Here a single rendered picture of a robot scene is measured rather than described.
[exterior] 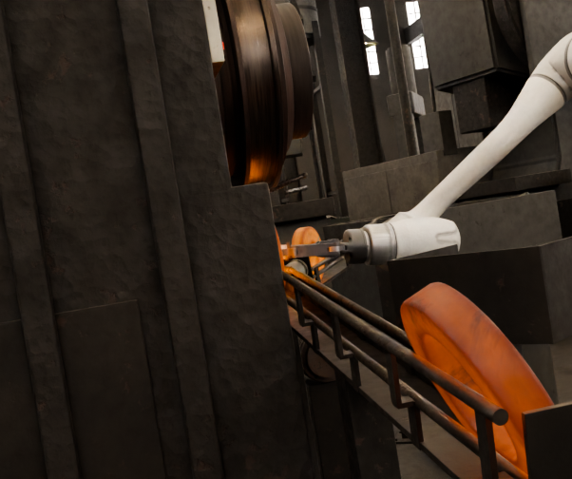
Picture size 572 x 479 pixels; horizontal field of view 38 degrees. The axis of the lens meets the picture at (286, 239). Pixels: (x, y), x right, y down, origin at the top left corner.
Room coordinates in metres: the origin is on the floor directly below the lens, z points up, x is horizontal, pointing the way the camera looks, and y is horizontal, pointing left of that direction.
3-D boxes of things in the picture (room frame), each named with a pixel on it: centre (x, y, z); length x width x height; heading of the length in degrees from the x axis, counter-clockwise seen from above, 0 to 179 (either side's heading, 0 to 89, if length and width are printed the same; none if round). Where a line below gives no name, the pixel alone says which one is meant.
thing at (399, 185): (6.11, -0.99, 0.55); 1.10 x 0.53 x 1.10; 31
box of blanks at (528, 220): (4.39, -0.76, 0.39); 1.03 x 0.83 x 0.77; 116
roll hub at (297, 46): (1.76, -0.06, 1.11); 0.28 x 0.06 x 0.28; 11
